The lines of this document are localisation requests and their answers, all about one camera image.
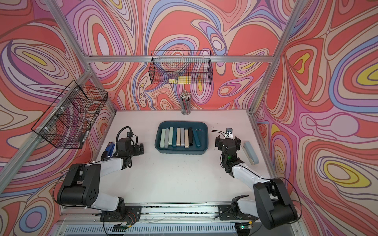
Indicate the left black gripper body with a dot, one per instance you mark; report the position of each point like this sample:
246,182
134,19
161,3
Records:
135,151

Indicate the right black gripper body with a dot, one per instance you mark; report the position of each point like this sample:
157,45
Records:
219,142

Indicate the teal plastic storage box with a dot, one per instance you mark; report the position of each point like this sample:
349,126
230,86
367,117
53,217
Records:
202,129

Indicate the light green clip bar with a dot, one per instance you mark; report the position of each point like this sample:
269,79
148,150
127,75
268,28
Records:
162,138

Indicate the black clip bar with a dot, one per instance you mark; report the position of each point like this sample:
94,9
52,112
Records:
190,131

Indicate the cream clip bar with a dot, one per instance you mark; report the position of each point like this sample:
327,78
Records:
186,138

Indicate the pale green clip bar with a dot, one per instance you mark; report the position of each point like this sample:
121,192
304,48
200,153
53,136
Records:
170,137

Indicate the light grey clip bar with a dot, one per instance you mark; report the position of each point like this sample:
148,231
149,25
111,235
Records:
182,136

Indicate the beige clip bar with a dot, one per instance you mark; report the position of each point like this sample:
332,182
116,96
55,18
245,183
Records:
178,137

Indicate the dark teal clip bar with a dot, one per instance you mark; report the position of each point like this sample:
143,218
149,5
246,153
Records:
174,138

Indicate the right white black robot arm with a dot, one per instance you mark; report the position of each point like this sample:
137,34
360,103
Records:
272,204

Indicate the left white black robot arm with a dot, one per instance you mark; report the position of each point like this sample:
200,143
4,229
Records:
81,186

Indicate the blue black stapler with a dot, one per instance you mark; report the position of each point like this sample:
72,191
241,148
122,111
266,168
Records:
108,151

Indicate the mesh pencil cup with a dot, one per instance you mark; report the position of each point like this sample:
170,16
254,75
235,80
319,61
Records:
186,99

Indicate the black wire basket left wall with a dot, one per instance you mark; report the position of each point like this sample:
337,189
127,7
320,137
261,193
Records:
69,119

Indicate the black wire basket wall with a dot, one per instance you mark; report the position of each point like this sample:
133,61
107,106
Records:
69,119
168,64

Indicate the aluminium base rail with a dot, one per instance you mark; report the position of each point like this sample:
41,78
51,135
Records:
199,219

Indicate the black wire basket back wall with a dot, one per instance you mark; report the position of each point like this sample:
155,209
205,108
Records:
168,64

